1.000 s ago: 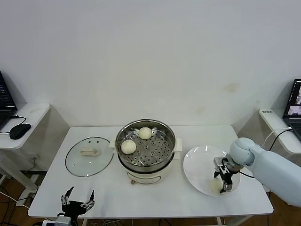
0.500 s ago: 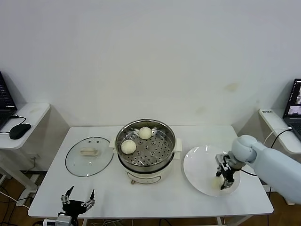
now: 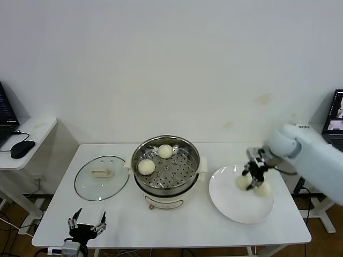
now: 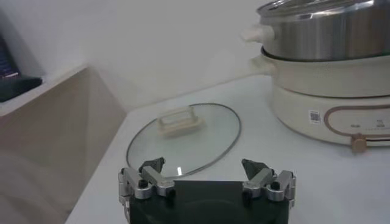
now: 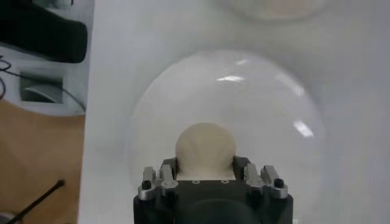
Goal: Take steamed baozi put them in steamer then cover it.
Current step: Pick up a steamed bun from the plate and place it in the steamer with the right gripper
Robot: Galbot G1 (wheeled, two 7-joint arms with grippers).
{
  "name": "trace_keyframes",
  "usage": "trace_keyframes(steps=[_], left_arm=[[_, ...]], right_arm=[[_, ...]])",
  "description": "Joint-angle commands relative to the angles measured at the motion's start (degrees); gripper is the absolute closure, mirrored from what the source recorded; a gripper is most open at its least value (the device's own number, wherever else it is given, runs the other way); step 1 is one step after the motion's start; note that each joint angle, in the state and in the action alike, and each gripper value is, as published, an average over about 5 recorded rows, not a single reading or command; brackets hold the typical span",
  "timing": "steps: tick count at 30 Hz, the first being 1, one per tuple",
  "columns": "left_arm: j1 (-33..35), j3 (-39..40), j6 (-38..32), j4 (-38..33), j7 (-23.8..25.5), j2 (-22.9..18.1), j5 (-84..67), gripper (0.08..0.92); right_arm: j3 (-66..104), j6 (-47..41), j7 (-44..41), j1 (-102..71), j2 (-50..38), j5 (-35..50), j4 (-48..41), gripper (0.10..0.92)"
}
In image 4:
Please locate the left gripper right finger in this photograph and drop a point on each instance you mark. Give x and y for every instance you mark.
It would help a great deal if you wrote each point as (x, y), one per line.
(262, 181)

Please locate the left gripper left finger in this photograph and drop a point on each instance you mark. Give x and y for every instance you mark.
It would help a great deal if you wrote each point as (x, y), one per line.
(152, 182)

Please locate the steel perforated steamer basket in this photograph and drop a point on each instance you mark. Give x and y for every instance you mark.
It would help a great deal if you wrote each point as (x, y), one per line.
(320, 36)

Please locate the cream electric cooking pot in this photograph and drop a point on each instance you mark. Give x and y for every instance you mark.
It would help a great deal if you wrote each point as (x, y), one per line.
(304, 103)

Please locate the white side table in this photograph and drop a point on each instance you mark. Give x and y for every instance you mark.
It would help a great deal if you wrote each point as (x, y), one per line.
(45, 91)

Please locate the black computer mouse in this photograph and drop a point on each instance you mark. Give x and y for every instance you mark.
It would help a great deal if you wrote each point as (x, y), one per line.
(18, 88)

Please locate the black open laptop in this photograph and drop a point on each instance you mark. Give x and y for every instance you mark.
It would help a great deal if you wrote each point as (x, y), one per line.
(6, 58)

